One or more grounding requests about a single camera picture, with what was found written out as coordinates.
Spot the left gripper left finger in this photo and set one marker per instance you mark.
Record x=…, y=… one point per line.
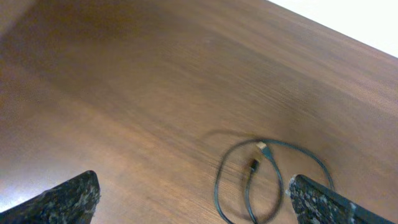
x=72, y=202

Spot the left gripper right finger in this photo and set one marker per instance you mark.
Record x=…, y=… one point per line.
x=315, y=203

